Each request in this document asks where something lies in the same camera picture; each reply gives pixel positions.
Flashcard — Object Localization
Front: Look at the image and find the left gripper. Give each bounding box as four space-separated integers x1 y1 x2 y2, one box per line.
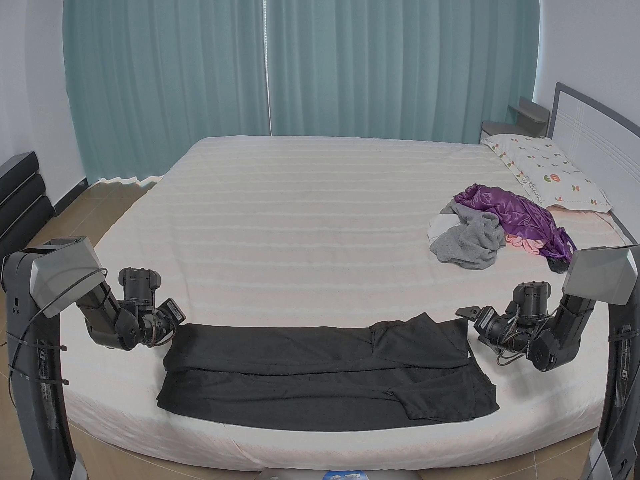
154 298 186 340

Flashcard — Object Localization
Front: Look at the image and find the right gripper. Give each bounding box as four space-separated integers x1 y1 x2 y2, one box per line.
474 307 510 346

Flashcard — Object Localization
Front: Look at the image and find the black T-shirt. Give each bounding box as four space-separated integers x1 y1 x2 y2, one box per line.
156 312 501 423

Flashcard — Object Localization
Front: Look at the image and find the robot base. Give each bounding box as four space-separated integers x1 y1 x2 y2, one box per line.
265 470 416 480

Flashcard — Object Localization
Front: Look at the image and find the bed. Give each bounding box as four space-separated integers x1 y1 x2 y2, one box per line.
62 83 640 471

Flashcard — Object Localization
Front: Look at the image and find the grey knit garment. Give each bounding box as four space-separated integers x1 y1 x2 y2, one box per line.
430 210 507 271

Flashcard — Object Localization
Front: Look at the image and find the pink garment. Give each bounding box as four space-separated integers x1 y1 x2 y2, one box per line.
505 233 546 255

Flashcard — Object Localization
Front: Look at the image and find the white garment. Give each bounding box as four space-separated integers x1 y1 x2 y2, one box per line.
427 214 458 241

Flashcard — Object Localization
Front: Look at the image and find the purple satin garment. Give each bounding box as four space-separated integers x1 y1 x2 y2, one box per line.
453 184 583 275

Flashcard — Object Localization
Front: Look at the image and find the white printed pillow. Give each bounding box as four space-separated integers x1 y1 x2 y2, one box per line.
482 134 615 213

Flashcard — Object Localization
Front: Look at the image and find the black chest of drawers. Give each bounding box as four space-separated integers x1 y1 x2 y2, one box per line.
0 151 55 256

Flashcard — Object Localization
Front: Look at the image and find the grey bedside table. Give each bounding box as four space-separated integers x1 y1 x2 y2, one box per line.
481 96 551 144

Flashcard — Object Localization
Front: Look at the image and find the blue-green curtain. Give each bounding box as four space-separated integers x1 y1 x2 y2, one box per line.
62 0 271 184
270 0 543 144

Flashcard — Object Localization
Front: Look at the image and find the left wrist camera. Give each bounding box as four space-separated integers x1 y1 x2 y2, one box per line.
118 267 163 304

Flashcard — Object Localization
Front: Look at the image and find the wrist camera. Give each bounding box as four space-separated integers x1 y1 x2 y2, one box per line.
511 282 551 319
118 267 163 304

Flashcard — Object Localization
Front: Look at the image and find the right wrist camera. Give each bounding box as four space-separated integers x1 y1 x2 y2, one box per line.
511 282 551 319

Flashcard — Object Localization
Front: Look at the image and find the black cable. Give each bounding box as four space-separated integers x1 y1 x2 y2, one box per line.
7 268 108 386

